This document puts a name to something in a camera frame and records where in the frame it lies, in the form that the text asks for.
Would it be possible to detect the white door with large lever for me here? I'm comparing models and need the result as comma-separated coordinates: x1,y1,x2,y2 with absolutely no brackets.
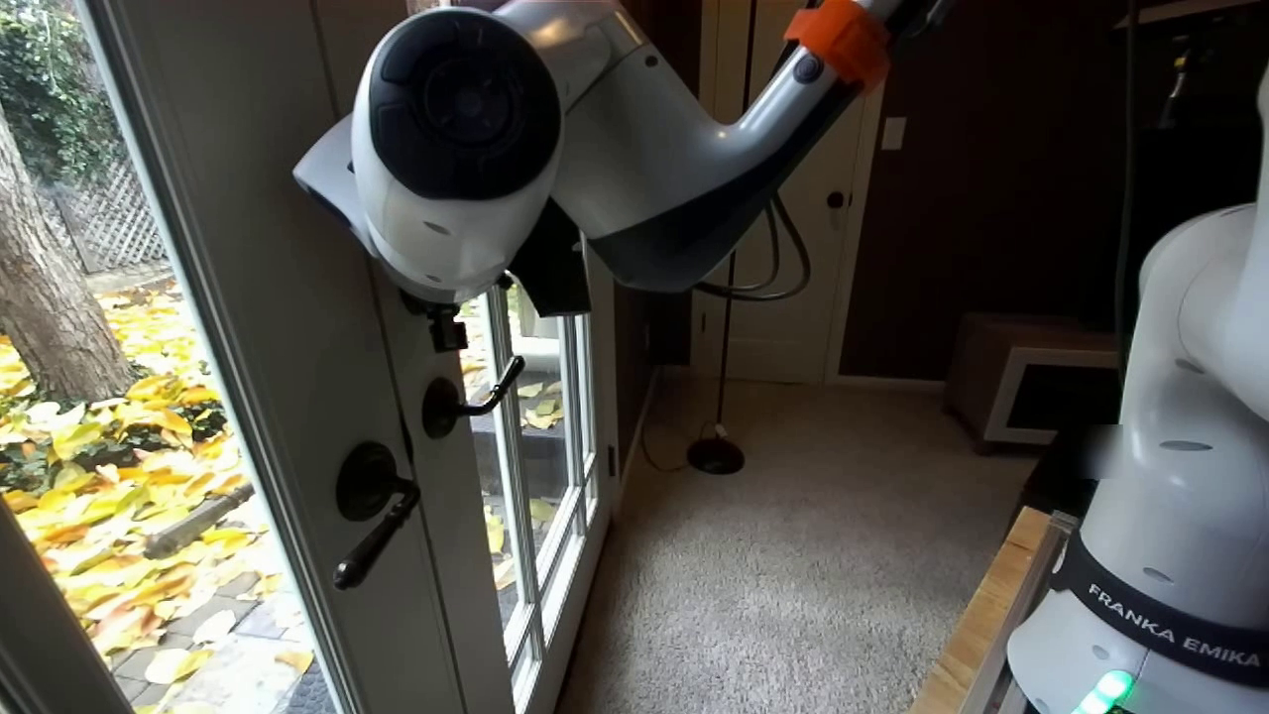
74,0,524,714

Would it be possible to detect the white interior door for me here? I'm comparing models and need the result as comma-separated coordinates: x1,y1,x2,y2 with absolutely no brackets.
690,0,894,389

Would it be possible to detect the orange strap on arm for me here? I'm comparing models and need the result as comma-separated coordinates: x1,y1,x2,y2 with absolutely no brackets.
780,0,895,96

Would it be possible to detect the white door with deadbolt lock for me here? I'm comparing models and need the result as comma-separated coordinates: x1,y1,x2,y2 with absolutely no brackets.
391,260,628,714

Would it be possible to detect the small black door lever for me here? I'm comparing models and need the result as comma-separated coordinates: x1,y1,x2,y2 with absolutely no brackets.
418,353,528,446

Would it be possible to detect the brown box with white frame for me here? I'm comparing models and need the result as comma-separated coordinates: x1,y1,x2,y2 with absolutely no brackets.
941,311,1120,453

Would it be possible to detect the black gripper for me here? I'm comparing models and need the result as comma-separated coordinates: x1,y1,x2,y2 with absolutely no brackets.
425,193,596,357

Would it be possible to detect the black floor lamp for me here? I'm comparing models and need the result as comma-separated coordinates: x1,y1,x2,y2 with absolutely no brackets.
684,251,751,479

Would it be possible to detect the lattice fence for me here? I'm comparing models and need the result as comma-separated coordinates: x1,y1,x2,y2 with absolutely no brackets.
42,156,176,282

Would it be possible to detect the tree trunk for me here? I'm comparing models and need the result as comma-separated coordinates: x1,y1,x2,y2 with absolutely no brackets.
0,112,139,410

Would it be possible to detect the large black door lever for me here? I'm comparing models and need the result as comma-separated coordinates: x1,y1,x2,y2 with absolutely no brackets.
329,435,428,595

